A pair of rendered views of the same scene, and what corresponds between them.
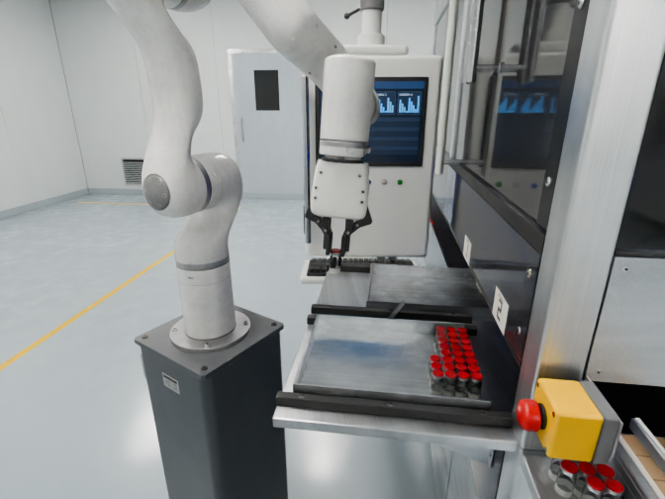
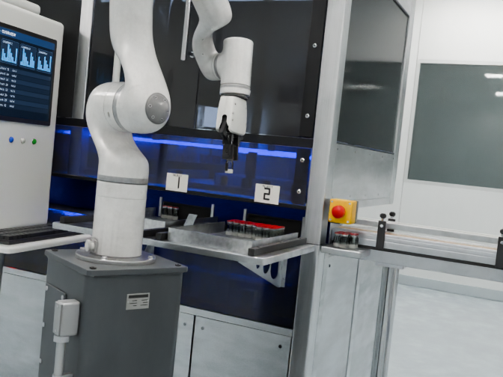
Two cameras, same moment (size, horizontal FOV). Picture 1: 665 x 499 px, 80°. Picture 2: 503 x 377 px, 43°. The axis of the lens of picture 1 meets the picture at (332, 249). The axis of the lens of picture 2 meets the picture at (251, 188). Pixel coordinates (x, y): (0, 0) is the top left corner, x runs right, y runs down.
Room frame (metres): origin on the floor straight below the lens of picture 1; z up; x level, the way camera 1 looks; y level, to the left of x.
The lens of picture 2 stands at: (0.12, 1.68, 1.14)
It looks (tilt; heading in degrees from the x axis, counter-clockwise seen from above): 3 degrees down; 287
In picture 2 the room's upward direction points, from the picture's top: 6 degrees clockwise
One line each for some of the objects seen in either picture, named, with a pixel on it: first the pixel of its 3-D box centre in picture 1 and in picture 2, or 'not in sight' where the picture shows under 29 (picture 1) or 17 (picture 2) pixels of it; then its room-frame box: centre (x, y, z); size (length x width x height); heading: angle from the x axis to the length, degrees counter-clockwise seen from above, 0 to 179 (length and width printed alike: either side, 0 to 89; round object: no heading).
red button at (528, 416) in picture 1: (532, 415); (338, 212); (0.42, -0.27, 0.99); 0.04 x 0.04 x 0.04; 82
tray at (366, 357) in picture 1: (388, 356); (236, 235); (0.69, -0.11, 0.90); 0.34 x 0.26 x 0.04; 82
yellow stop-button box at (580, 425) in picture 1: (569, 418); (343, 211); (0.42, -0.31, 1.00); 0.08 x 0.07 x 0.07; 82
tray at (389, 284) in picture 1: (428, 289); (159, 218); (1.02, -0.27, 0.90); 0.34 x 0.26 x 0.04; 82
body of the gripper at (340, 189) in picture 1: (340, 185); (233, 114); (0.71, -0.01, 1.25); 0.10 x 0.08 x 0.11; 81
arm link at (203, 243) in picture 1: (207, 207); (118, 131); (0.89, 0.29, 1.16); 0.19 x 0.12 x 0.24; 156
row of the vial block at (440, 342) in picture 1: (443, 358); (251, 231); (0.68, -0.22, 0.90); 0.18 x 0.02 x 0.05; 172
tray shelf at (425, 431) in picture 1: (406, 327); (191, 235); (0.86, -0.18, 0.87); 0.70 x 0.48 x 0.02; 172
